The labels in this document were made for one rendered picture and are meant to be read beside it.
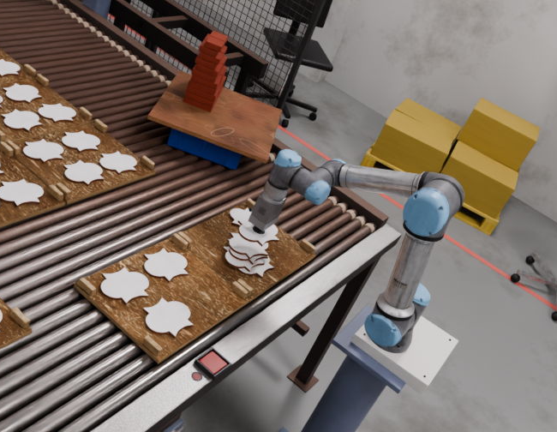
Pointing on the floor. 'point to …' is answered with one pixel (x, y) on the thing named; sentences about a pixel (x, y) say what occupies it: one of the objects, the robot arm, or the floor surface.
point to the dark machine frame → (236, 53)
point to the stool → (546, 282)
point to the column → (351, 385)
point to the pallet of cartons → (459, 153)
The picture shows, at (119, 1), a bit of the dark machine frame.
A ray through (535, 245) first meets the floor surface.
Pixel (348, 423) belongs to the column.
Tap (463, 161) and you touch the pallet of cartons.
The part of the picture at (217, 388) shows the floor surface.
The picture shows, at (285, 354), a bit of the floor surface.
